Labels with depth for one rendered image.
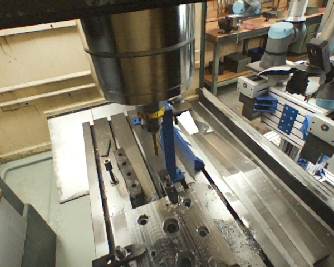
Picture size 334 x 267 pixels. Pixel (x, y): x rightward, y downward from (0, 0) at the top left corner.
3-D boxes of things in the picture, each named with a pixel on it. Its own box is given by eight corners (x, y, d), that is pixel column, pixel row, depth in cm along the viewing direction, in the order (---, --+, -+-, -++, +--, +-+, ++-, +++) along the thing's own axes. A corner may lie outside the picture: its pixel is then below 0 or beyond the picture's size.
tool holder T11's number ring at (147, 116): (132, 109, 39) (131, 104, 38) (156, 101, 41) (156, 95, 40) (143, 122, 36) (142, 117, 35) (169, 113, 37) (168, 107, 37)
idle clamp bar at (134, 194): (126, 157, 94) (123, 146, 90) (147, 202, 76) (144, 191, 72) (115, 161, 93) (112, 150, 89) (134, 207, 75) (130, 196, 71)
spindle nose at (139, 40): (87, 78, 38) (60, 0, 30) (165, 58, 43) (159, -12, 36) (114, 121, 26) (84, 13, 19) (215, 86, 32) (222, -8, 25)
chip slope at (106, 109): (177, 114, 170) (176, 84, 153) (227, 176, 118) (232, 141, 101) (61, 146, 148) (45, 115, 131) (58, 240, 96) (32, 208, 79)
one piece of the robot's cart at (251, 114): (278, 99, 157) (281, 89, 151) (289, 105, 150) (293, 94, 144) (240, 114, 146) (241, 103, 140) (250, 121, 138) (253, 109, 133)
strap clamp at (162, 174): (167, 187, 80) (164, 159, 71) (181, 216, 71) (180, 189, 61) (159, 190, 80) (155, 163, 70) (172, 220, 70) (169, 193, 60)
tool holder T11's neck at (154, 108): (132, 110, 39) (129, 95, 37) (156, 102, 41) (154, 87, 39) (143, 123, 36) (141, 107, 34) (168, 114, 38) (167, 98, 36)
